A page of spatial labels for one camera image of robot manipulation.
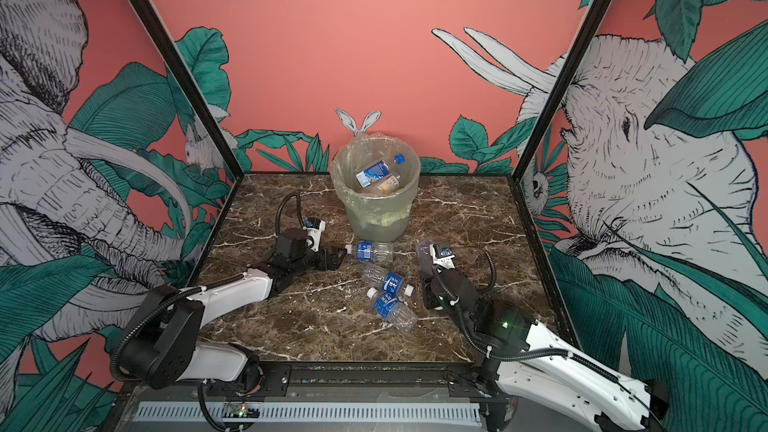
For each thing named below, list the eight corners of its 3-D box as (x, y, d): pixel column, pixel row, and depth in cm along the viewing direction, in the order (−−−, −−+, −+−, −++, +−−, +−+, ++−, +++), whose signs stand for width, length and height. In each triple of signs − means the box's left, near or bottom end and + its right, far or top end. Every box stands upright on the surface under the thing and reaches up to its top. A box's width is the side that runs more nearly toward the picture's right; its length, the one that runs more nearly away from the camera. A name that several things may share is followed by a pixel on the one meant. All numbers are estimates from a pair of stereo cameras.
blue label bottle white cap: (363, 304, 89) (362, 297, 84) (375, 290, 92) (374, 282, 87) (407, 338, 83) (408, 332, 78) (418, 322, 86) (420, 315, 81)
